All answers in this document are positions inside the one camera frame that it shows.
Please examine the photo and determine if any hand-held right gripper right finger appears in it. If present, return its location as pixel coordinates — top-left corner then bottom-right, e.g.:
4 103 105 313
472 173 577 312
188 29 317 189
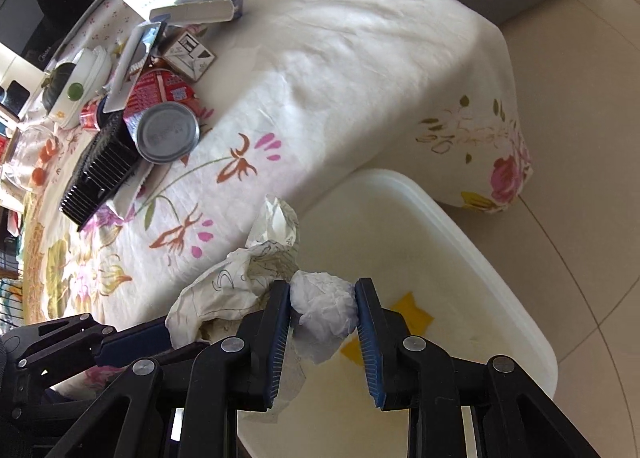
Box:
354 278 601 458

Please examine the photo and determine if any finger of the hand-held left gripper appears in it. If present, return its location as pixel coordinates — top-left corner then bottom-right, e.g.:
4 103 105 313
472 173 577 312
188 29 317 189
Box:
15 313 207 379

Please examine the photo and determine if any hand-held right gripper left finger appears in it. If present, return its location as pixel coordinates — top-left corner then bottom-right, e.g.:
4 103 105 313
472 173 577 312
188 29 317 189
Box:
30 279 293 458

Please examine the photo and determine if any white tissue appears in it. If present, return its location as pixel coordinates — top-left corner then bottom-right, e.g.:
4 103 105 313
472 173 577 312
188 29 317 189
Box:
290 270 361 365

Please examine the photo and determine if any printed paper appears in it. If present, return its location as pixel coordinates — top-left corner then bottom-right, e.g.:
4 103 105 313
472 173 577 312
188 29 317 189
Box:
166 195 308 424

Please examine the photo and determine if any white plastic bin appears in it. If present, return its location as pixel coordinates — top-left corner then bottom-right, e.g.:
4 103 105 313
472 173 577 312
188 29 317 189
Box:
235 169 558 458

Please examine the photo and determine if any yellow paper scrap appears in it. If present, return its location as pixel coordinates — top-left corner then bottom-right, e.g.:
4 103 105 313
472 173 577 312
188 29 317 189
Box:
341 291 435 366

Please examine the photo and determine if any black ribbed plastic tray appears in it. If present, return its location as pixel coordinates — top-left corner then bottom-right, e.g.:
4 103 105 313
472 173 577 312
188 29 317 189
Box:
58 113 143 233

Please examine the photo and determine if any clear glass container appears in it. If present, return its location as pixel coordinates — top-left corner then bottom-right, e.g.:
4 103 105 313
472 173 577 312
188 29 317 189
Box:
2 125 58 194

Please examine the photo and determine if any red can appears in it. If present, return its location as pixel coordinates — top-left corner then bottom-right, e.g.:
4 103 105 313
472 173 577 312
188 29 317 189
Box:
79 99 108 131

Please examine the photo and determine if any floral tablecloth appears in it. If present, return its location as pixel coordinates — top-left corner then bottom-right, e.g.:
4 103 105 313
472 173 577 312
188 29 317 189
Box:
0 0 533 409

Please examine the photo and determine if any white bowl with green spot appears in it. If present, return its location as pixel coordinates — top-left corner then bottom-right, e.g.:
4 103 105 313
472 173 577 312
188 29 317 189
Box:
41 47 112 128

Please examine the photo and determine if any green squash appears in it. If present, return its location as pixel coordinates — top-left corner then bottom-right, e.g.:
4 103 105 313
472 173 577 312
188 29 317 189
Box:
41 63 76 109

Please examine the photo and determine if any silver foil packet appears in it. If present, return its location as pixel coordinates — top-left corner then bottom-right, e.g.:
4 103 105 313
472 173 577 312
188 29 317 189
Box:
102 20 168 114

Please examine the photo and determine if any small brown printed box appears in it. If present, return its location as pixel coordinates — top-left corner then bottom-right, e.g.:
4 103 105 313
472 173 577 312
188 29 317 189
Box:
161 28 217 84

